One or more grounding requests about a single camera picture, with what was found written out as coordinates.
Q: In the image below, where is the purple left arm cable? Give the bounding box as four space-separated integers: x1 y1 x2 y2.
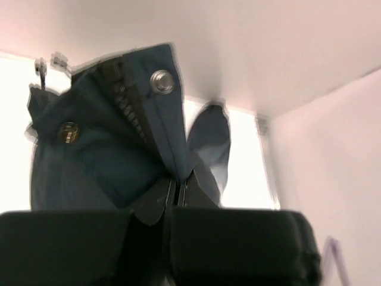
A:
323 235 352 286

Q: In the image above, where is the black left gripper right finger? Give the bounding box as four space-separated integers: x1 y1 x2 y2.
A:
171 174 322 285

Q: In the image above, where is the dark navy jacket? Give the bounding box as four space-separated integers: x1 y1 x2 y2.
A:
28 43 231 210

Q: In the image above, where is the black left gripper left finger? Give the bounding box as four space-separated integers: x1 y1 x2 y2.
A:
1 179 174 285

